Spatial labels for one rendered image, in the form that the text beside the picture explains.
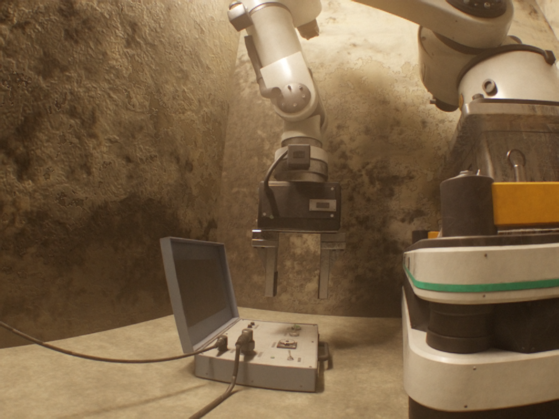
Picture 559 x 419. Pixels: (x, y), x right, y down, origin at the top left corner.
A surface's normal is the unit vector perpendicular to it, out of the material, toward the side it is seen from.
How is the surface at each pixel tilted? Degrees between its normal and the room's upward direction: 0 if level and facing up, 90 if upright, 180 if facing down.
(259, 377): 90
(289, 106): 90
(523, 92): 70
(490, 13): 123
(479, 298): 90
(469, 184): 90
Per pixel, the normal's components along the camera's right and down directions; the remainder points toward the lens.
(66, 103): 0.96, 0.00
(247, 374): -0.14, -0.15
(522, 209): -0.41, -0.15
